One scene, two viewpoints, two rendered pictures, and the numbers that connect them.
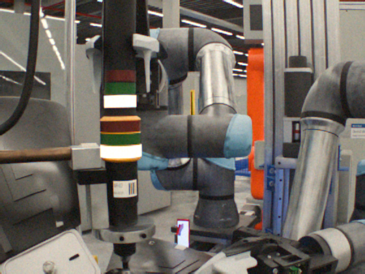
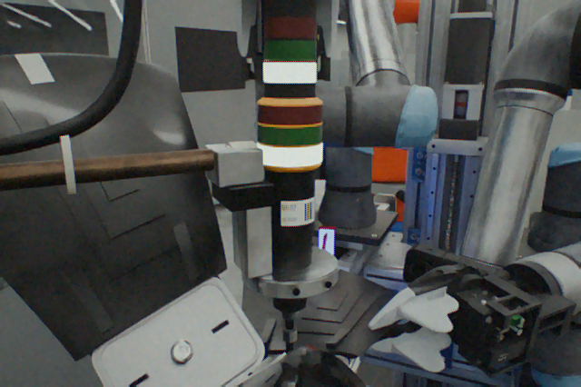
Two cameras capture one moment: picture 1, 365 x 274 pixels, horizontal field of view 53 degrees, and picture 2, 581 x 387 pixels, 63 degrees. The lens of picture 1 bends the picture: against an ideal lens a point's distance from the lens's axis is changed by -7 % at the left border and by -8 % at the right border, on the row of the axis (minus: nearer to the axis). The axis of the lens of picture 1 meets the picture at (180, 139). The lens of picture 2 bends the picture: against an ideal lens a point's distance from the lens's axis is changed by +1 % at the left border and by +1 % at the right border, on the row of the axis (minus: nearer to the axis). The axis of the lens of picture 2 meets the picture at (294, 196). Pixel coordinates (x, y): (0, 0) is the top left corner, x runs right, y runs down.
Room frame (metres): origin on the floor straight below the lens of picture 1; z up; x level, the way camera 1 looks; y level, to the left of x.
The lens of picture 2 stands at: (0.10, 0.07, 1.42)
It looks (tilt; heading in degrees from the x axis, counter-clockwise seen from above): 16 degrees down; 357
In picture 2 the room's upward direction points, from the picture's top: straight up
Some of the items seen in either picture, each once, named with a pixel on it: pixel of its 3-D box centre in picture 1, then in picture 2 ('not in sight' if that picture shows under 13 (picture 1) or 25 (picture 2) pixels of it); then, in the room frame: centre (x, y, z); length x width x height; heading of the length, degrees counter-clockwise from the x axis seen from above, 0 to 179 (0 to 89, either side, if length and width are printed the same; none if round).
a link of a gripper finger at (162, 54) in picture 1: (148, 51); not in sight; (0.48, 0.04, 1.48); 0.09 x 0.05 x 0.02; 8
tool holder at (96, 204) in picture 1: (113, 190); (277, 213); (0.41, 0.07, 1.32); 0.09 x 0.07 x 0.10; 114
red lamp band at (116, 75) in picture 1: (120, 76); (290, 29); (0.41, 0.06, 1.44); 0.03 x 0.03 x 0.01
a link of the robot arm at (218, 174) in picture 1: (214, 171); (346, 155); (1.25, -0.11, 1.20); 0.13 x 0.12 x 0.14; 86
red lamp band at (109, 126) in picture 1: (120, 125); (290, 112); (0.41, 0.06, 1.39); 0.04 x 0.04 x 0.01
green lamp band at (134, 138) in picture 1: (120, 137); (290, 132); (0.41, 0.06, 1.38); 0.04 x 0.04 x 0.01
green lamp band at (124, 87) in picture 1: (120, 89); (290, 51); (0.41, 0.06, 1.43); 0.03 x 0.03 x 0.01
